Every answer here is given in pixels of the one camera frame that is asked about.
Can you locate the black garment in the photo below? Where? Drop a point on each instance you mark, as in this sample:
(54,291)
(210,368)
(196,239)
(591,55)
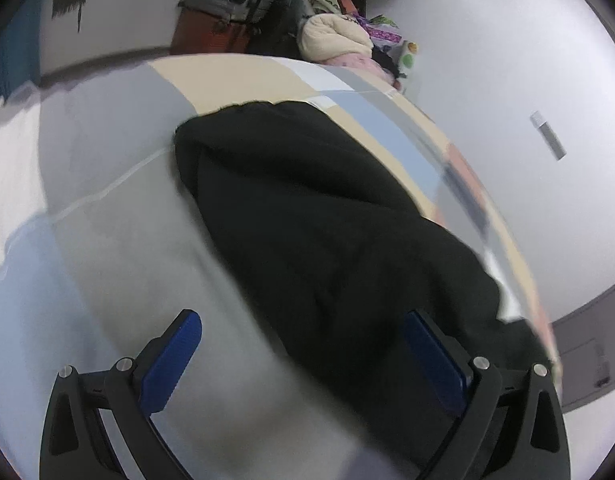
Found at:
(337,240)

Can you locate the white wall switch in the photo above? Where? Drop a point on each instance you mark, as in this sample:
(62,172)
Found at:
(548,135)

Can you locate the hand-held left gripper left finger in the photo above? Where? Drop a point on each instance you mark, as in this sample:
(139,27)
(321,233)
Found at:
(168,360)

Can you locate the grey door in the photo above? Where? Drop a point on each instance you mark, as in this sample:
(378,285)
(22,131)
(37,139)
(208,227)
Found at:
(592,340)

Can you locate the pastel colour-block bed sheet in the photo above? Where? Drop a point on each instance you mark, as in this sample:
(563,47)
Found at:
(112,220)

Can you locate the orange-brown cabinet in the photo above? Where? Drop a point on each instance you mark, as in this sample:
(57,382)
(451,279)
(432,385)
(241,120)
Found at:
(207,35)

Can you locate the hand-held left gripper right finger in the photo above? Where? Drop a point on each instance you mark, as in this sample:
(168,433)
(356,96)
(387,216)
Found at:
(437,360)

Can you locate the pile of assorted clothes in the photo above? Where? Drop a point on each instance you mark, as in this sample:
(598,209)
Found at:
(357,15)

